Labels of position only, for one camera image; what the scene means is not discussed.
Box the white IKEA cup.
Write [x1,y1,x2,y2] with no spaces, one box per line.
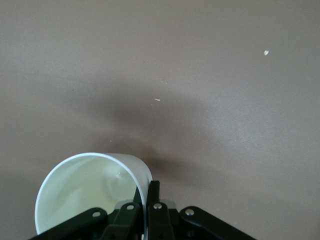
[34,152,153,240]

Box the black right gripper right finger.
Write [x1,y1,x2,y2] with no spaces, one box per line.
[145,180,175,240]

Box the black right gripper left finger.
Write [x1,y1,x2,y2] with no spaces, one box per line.
[101,187,142,240]

